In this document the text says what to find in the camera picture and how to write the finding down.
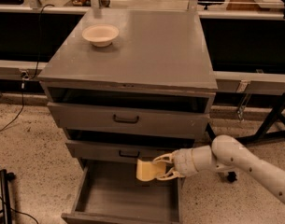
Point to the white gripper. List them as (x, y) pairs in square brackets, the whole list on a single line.
[(183, 162)]

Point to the yellow sponge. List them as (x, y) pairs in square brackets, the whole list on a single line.
[(147, 170)]

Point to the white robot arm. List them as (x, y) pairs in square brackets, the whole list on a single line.
[(224, 154)]

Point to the grey top drawer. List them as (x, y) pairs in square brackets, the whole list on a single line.
[(151, 122)]

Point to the grey drawer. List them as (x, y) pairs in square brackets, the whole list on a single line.
[(97, 151), (109, 193), (151, 122)]

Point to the grey middle drawer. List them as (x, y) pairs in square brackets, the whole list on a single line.
[(97, 151)]

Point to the grey bottom drawer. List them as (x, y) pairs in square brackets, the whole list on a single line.
[(109, 193)]

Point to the grey drawer cabinet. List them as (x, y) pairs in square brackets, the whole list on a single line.
[(159, 61)]

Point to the black metal stand right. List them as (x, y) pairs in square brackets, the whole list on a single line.
[(273, 126)]

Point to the white paper bowl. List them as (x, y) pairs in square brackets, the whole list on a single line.
[(100, 35)]

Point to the black stand left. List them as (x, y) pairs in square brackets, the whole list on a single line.
[(5, 208)]

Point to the black middle drawer handle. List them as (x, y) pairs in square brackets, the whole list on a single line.
[(129, 155)]

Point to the black drawer handle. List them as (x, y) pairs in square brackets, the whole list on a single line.
[(129, 155), (125, 120)]

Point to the black top drawer handle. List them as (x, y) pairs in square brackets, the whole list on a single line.
[(125, 120)]

